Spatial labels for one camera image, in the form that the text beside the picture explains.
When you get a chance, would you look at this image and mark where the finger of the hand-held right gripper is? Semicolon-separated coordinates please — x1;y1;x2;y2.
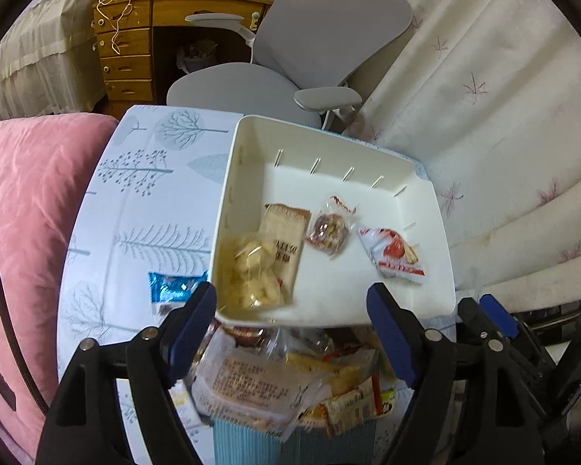
456;297;495;341
479;293;557;381

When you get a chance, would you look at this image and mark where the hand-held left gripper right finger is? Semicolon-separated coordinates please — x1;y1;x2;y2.
366;282;545;465

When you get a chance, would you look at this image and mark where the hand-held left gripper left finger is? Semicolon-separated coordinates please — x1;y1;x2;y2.
36;281;218;465

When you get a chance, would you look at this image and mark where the blue foil snack packet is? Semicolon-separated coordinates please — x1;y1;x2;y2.
148;270;210;315

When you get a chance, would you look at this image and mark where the pile of snack packets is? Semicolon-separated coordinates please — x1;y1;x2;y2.
172;322;400;441

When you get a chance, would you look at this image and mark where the blue ribbed basket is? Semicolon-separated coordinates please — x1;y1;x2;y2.
212;417;378;465

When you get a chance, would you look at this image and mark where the white plastic bin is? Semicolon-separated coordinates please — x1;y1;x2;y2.
208;115;458;329

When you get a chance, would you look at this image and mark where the clear packet of yellow cookies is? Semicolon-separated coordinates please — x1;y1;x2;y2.
220;232;284;311

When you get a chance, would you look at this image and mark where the red and white snack packet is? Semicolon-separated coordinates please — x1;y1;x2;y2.
356;223;427;284

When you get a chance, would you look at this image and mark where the brown round pastry packet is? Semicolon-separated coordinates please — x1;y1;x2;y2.
304;195;358;255

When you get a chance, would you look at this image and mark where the long beige biscuit packet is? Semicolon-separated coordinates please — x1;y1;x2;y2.
259;202;312;306

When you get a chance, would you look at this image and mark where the tree print tablecloth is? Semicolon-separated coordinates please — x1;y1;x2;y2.
57;105;461;465

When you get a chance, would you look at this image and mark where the waste bin with liner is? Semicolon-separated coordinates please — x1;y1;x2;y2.
177;41;218;76

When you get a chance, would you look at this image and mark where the wooden desk with drawers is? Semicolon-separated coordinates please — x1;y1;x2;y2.
93;0;284;107

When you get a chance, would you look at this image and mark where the beige lace bed cover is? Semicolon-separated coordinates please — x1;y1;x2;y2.
0;0;127;124

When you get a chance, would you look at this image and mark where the grey office chair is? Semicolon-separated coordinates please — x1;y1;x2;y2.
166;0;417;131

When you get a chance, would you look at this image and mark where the black strap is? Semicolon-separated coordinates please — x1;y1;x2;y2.
0;223;48;416

